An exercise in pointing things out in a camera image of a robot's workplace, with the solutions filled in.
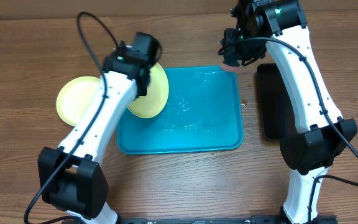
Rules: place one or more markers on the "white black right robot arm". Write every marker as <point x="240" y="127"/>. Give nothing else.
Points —
<point x="296" y="107"/>

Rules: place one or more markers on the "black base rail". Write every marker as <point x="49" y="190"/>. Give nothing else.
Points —
<point x="256" y="219"/>

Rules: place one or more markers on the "black tray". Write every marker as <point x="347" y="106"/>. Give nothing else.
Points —
<point x="276" y="111"/>

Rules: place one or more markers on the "red sponge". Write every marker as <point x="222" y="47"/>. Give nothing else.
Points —
<point x="230" y="58"/>

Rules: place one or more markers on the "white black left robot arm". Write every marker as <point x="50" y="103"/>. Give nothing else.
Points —
<point x="71" y="177"/>

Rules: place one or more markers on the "teal plastic tray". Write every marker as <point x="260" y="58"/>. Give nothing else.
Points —
<point x="202" y="113"/>

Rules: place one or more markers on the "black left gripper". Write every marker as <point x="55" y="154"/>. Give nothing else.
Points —
<point x="143" y="94"/>

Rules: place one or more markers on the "yellow plate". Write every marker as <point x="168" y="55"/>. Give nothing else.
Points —
<point x="154" y="101"/>
<point x="74" y="98"/>

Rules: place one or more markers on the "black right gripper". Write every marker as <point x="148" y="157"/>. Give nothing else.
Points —
<point x="233" y="53"/>

